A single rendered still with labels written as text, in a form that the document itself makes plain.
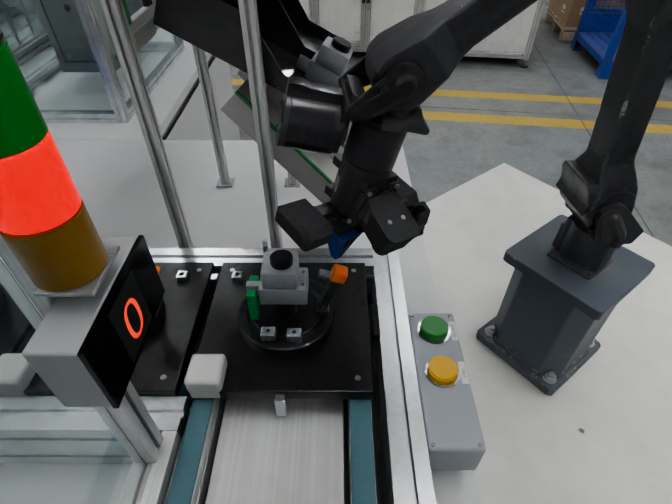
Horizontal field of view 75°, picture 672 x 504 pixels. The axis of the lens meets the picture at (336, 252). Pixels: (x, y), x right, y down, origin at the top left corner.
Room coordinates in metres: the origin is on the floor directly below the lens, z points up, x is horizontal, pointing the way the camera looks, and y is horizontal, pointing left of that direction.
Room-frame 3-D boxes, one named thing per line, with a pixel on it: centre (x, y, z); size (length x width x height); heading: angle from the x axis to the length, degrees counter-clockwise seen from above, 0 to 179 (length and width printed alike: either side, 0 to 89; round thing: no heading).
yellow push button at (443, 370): (0.33, -0.14, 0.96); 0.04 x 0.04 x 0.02
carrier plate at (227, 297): (0.42, 0.07, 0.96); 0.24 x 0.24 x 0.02; 0
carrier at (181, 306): (0.42, 0.33, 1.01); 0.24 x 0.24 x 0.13; 0
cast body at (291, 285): (0.42, 0.08, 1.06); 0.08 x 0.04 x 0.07; 90
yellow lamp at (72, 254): (0.23, 0.19, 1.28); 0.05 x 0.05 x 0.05
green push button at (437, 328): (0.40, -0.14, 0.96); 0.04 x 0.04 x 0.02
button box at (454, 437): (0.33, -0.14, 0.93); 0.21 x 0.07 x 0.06; 0
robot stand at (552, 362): (0.45, -0.34, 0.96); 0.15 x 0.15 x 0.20; 37
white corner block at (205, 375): (0.32, 0.17, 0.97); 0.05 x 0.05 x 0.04; 0
